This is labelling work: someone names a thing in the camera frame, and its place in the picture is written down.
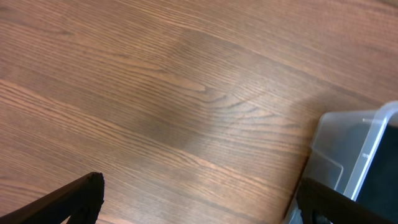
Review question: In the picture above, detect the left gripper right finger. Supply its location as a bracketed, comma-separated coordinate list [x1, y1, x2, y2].
[296, 178, 392, 224]

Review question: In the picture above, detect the clear plastic storage bin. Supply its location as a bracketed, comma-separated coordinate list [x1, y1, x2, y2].
[284, 101, 397, 223]

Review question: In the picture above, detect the black garment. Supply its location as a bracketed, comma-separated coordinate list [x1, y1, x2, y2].
[357, 126, 398, 223]

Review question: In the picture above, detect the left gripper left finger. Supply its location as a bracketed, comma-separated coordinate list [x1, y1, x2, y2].
[1, 172, 104, 224]

